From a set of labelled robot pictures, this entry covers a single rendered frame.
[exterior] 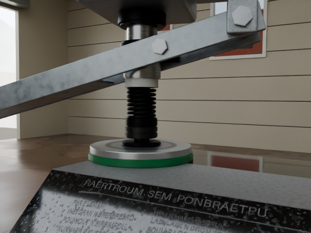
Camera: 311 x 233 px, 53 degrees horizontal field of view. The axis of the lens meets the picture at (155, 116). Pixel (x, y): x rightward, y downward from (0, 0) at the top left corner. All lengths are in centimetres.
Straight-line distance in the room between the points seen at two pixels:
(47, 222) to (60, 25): 900
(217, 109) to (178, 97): 98
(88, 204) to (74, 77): 27
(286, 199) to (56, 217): 32
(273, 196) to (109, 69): 37
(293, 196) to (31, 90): 53
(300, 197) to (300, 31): 639
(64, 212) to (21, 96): 31
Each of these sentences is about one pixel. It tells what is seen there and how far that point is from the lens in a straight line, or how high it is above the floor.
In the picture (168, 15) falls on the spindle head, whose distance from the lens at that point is 69.
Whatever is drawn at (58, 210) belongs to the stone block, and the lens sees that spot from 52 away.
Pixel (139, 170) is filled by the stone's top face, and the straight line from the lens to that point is 54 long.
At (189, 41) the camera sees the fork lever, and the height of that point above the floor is 109.
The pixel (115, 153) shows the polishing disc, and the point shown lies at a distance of 57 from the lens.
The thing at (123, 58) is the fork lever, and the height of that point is 107.
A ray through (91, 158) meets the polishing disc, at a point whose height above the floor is 87.
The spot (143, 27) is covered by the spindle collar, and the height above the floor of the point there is 113.
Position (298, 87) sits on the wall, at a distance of 665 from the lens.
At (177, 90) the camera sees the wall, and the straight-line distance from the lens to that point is 732.
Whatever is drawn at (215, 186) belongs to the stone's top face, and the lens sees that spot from 46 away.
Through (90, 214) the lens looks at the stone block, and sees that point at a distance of 48.
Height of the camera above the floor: 99
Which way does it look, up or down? 3 degrees down
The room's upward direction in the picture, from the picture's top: 1 degrees clockwise
